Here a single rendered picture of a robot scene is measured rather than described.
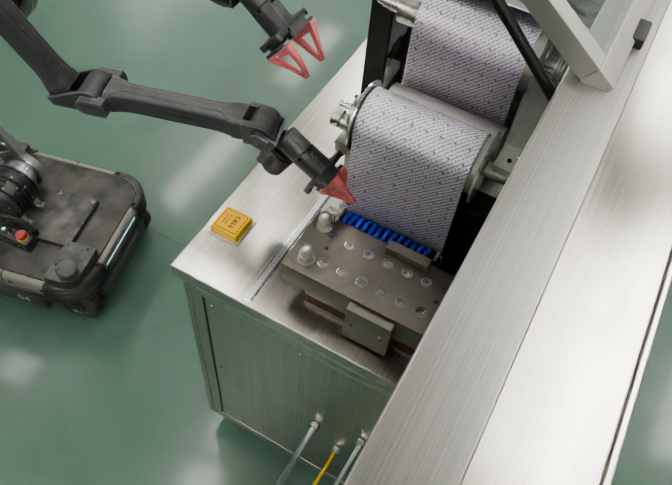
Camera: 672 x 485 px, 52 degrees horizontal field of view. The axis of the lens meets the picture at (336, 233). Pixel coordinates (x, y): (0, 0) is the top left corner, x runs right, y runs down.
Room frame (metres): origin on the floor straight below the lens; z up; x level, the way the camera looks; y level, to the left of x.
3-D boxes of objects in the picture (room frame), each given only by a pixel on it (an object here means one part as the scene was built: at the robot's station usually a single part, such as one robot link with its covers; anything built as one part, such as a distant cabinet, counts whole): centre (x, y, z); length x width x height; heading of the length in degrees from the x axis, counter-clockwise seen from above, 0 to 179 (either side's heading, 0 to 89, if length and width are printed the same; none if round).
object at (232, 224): (0.95, 0.24, 0.91); 0.07 x 0.07 x 0.02; 66
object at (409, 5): (1.24, -0.11, 1.33); 0.06 x 0.06 x 0.06; 66
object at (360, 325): (0.68, -0.09, 0.96); 0.10 x 0.03 x 0.11; 66
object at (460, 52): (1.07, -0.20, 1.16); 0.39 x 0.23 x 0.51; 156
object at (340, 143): (1.05, -0.01, 1.05); 0.06 x 0.05 x 0.31; 66
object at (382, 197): (0.89, -0.12, 1.11); 0.23 x 0.01 x 0.18; 66
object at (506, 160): (0.88, -0.31, 1.28); 0.06 x 0.05 x 0.02; 66
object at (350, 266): (0.77, -0.11, 1.00); 0.40 x 0.16 x 0.06; 66
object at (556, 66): (1.11, -0.40, 1.33); 0.07 x 0.07 x 0.07; 66
